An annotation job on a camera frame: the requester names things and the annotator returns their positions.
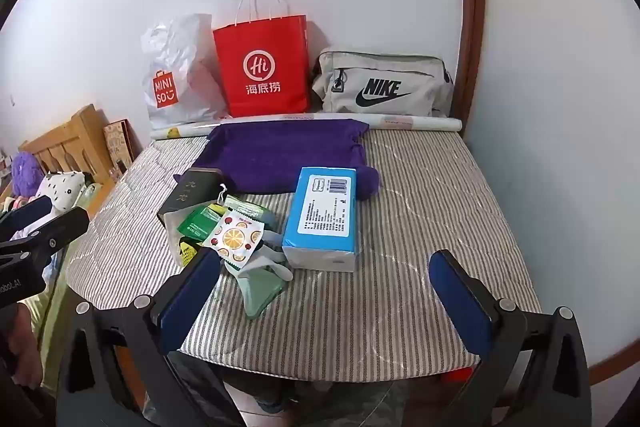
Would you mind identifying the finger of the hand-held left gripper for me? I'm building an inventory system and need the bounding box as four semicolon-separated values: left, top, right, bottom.
0;194;53;240
0;206;91;267

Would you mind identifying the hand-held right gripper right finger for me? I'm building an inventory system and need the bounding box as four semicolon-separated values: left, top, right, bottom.
427;249;593;427

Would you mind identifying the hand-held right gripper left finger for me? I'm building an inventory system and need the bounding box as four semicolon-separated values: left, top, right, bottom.
59;248;241;427

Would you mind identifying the yellow pouch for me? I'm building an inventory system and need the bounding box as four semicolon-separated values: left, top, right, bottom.
177;234;202;268

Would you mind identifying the fruit print packet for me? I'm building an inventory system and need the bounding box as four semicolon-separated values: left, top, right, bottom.
202;207;266;265

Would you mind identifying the green wipes packet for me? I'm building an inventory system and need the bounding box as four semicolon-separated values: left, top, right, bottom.
180;203;223;240

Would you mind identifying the dark green tea box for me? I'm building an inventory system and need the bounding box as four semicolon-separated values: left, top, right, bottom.
156;167;226;228

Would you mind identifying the light green tissue pack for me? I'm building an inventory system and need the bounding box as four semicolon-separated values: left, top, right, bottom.
222;194;273;228

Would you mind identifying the blue tissue box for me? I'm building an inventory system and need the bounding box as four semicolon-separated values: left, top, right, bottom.
281;166;358;272

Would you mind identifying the person's left hand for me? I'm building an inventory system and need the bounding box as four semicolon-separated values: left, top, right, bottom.
15;302;45;390

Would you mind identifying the white dotted pillow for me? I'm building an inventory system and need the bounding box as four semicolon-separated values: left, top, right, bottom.
32;172;88;212

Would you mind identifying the purple plush toy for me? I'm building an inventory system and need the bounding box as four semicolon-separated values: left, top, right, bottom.
11;152;46;198

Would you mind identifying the green bed sheet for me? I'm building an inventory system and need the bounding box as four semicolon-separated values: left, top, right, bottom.
27;277;81;360

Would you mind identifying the light green pillow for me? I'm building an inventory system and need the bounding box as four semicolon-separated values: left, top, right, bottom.
75;182;108;218

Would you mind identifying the wooden headboard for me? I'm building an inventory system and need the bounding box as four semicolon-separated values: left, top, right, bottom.
20;103;118;188

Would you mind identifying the striped mattress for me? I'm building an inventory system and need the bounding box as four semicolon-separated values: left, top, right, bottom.
65;127;543;380

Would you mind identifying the brown patterned box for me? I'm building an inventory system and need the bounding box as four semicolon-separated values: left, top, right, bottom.
103;119;143;172

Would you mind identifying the purple fuzzy towel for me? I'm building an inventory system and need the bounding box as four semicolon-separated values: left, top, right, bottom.
173;118;382;198

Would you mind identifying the white paper roll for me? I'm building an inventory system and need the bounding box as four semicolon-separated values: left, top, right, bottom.
150;113;461;140

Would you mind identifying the white plastic shopping bag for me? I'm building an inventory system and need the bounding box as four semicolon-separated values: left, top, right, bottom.
140;13;231;130

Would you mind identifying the grey sling bag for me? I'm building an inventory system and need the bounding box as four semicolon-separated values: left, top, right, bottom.
311;47;456;118

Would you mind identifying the red paper bag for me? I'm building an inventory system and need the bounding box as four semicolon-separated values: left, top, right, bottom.
212;0;311;118

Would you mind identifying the wooden door frame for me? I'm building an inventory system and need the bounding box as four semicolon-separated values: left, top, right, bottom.
447;0;488;135

